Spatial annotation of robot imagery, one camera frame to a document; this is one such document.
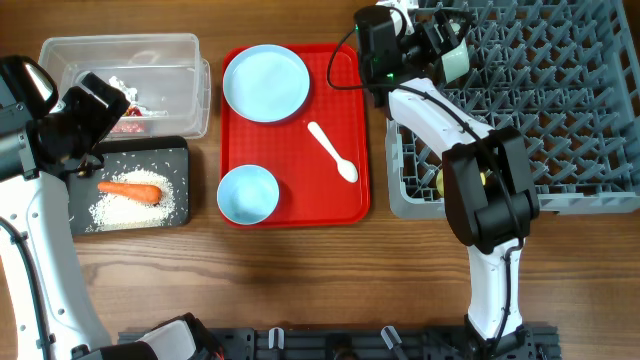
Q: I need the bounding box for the white plastic spoon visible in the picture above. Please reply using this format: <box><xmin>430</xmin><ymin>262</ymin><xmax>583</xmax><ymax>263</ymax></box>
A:
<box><xmin>307</xmin><ymin>122</ymin><xmax>359</xmax><ymax>183</ymax></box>

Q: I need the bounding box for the red snack wrapper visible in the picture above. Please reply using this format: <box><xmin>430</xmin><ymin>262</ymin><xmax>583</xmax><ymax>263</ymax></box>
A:
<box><xmin>111</xmin><ymin>105</ymin><xmax>145</xmax><ymax>134</ymax></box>

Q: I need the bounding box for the clear plastic waste bin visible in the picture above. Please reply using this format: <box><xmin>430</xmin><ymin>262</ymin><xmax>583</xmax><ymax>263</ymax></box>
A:
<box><xmin>38</xmin><ymin>33</ymin><xmax>212</xmax><ymax>141</ymax></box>

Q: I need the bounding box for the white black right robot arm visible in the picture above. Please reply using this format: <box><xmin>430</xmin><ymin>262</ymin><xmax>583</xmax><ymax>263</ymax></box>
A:
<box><xmin>354</xmin><ymin>3</ymin><xmax>540</xmax><ymax>359</ymax></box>

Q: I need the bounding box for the yellow plastic cup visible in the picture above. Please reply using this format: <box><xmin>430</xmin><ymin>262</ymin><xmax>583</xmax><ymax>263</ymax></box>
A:
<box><xmin>436</xmin><ymin>170</ymin><xmax>487</xmax><ymax>197</ymax></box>

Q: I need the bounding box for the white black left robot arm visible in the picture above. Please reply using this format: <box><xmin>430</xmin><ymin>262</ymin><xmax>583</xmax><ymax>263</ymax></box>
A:
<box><xmin>1</xmin><ymin>55</ymin><xmax>224</xmax><ymax>359</ymax></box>

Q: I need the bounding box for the black waste tray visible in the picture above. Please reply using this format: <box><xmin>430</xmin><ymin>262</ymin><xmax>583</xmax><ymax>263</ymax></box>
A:
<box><xmin>67</xmin><ymin>136</ymin><xmax>190</xmax><ymax>235</ymax></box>

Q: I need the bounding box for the light blue round plate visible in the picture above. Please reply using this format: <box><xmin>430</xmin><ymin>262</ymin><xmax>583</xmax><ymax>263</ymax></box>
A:
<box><xmin>222</xmin><ymin>44</ymin><xmax>311</xmax><ymax>123</ymax></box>

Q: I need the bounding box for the red plastic tray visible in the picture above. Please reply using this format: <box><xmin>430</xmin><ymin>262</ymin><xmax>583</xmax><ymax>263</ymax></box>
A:
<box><xmin>219</xmin><ymin>44</ymin><xmax>370</xmax><ymax>228</ymax></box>

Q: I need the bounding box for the white tissue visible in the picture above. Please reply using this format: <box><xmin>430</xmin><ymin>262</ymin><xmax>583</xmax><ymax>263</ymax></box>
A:
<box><xmin>108</xmin><ymin>76</ymin><xmax>138</xmax><ymax>103</ymax></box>

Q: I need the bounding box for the green bowl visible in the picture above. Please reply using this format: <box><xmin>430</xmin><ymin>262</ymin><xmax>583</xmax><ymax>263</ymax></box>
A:
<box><xmin>441</xmin><ymin>42</ymin><xmax>470</xmax><ymax>84</ymax></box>

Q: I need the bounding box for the white rice pile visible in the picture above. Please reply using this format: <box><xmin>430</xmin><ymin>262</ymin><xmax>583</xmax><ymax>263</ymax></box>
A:
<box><xmin>88</xmin><ymin>170</ymin><xmax>176</xmax><ymax>231</ymax></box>

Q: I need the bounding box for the orange carrot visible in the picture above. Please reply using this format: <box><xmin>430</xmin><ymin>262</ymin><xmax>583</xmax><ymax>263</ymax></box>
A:
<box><xmin>97</xmin><ymin>182</ymin><xmax>163</xmax><ymax>205</ymax></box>

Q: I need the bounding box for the light blue bowl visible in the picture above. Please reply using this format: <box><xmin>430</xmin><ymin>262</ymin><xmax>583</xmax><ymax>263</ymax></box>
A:
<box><xmin>216</xmin><ymin>164</ymin><xmax>280</xmax><ymax>226</ymax></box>

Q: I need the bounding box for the brown food scrap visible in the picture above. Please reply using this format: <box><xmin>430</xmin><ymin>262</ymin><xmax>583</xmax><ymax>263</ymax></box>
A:
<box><xmin>74</xmin><ymin>162</ymin><xmax>93</xmax><ymax>178</ymax></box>

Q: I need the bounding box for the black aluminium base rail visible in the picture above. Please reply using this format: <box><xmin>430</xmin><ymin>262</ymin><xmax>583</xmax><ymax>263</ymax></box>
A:
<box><xmin>117</xmin><ymin>322</ymin><xmax>561</xmax><ymax>360</ymax></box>

